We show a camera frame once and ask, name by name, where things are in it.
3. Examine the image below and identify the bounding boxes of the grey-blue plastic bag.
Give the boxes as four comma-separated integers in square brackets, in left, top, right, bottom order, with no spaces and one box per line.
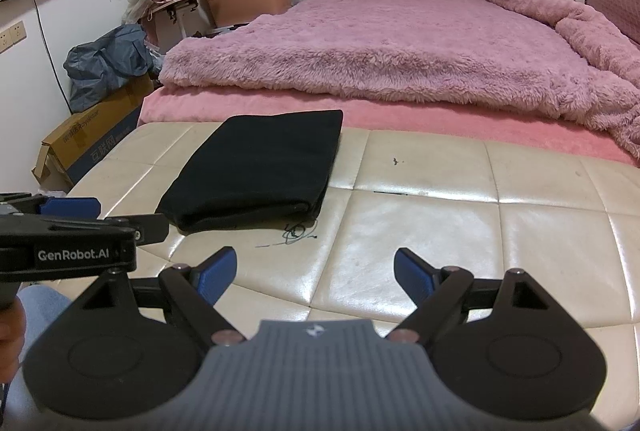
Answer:
[63,24,161,112]

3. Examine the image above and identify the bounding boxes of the clear storage box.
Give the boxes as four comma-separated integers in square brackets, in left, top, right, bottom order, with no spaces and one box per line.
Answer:
[140,0,213,54]

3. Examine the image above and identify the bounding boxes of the person's jeans leg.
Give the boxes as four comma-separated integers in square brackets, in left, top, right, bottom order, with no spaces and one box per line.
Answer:
[0,283,101,427]

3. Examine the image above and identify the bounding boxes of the mauve fluffy blanket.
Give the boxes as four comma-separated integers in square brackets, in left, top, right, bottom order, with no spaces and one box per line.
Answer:
[159,0,640,162]

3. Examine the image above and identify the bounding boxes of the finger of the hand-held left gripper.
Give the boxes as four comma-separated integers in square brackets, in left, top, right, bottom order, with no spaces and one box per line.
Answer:
[100,212,169,243]
[0,192,102,218]

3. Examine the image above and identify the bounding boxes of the black television cable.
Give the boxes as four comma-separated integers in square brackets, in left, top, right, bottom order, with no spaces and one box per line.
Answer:
[31,0,73,114]

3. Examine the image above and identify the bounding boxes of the cream leather bench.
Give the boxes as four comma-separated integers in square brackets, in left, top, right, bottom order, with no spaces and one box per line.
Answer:
[65,121,640,412]

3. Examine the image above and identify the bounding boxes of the person's left hand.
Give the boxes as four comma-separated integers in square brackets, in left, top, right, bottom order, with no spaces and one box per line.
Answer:
[0,298,26,384]

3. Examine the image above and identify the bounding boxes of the cardboard box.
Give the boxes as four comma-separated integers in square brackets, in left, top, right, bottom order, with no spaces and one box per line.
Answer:
[32,73,156,192]

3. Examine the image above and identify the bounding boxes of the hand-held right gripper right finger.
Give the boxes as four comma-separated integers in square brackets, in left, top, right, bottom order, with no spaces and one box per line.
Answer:
[387,247,568,346]

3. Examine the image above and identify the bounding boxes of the pink bed sheet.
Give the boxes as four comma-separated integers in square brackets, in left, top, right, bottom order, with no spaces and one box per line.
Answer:
[137,88,640,166]

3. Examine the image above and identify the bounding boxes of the white wall socket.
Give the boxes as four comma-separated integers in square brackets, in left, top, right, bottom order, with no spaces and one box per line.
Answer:
[0,21,27,54]

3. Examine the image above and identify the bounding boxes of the black pants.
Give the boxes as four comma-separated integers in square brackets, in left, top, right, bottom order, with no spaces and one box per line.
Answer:
[156,110,344,234]

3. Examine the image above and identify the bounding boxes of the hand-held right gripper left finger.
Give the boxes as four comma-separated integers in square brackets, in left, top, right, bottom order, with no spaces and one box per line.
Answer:
[75,246,247,346]

